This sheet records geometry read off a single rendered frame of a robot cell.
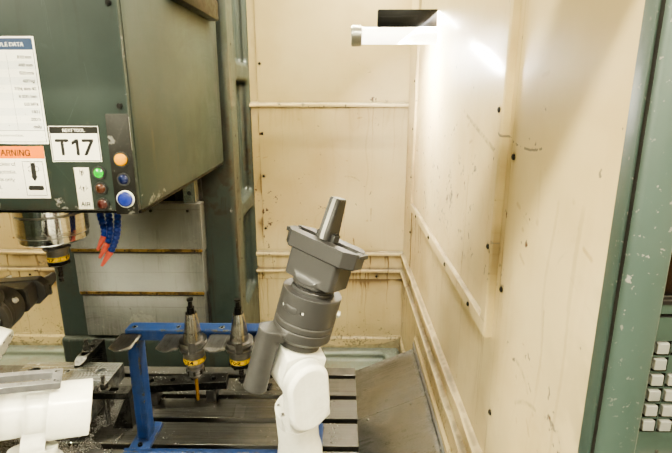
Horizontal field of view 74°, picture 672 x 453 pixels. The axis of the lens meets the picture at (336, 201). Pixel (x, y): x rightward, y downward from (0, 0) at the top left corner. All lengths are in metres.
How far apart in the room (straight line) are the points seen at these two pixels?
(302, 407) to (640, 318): 0.43
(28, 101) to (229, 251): 0.89
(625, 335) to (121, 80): 0.88
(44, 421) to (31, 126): 0.59
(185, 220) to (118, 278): 0.34
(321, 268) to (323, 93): 1.35
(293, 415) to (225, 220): 1.07
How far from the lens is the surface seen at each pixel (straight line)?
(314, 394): 0.69
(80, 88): 1.01
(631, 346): 0.55
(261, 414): 1.43
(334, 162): 1.93
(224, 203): 1.65
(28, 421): 0.67
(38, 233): 1.27
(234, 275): 1.73
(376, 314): 2.16
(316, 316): 0.64
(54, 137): 1.04
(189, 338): 1.14
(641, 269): 0.52
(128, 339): 1.23
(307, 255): 0.63
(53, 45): 1.03
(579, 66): 0.61
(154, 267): 1.76
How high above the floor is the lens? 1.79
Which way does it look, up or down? 14 degrees down
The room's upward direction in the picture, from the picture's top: straight up
